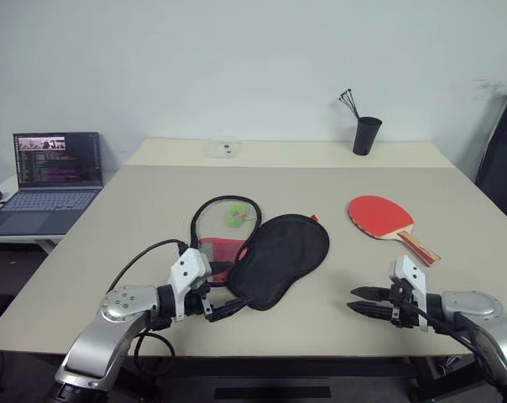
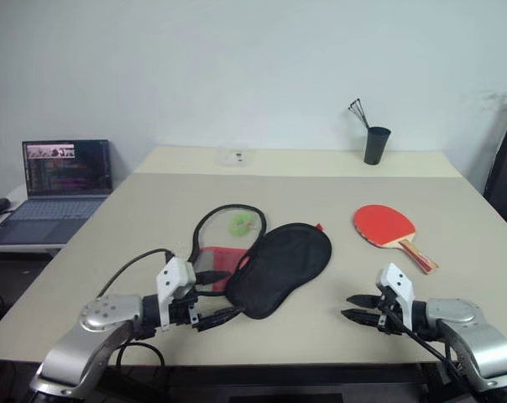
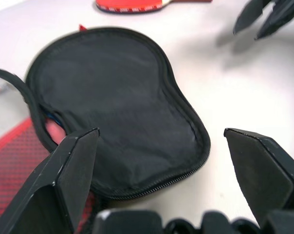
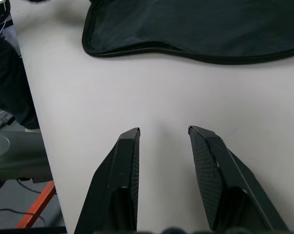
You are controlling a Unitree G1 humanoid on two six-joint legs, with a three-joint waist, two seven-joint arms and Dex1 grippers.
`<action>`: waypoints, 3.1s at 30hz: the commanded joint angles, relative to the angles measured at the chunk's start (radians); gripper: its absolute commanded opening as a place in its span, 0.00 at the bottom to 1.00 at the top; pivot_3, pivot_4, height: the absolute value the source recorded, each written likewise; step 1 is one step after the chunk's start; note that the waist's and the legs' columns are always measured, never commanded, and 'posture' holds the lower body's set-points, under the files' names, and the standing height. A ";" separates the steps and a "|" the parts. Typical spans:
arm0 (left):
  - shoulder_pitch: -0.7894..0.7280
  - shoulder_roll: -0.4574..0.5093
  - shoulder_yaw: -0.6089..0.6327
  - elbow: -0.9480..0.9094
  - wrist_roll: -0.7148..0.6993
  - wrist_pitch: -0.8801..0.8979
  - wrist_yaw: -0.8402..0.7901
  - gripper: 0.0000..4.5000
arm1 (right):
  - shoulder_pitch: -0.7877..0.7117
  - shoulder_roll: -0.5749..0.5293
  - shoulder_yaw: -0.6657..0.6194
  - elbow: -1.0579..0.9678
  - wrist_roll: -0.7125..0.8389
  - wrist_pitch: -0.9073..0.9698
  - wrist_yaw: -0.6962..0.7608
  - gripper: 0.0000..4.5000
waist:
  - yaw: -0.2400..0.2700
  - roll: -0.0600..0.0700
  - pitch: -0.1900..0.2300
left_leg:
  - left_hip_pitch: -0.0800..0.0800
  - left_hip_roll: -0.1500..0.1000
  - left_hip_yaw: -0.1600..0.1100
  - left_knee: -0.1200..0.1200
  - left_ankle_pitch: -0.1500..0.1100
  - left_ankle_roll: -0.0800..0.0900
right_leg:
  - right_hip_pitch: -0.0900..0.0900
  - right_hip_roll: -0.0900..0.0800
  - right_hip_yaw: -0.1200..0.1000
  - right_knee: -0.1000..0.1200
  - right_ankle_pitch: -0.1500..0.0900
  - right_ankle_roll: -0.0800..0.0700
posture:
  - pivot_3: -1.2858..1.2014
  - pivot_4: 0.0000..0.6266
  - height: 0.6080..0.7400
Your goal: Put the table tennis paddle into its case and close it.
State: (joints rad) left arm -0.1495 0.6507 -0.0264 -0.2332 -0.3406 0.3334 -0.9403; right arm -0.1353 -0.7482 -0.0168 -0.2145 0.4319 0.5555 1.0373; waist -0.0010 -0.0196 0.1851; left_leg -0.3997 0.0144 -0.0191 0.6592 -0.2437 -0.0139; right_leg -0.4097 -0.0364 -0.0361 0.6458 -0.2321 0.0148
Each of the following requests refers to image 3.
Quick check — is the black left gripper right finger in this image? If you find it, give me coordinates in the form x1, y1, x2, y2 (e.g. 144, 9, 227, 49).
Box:
223, 128, 294, 229

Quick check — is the red table tennis paddle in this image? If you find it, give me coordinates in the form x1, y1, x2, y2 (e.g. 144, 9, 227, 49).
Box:
95, 0, 213, 13

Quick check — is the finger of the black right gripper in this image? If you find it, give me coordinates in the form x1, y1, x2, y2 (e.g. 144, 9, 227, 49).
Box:
254, 0, 294, 40
233, 0, 276, 35

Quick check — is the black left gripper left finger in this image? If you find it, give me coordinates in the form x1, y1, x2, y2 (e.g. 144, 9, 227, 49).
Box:
0, 127, 100, 234

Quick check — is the black and red paddle case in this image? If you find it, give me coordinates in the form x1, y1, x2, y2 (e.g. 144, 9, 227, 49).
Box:
0, 23, 212, 234

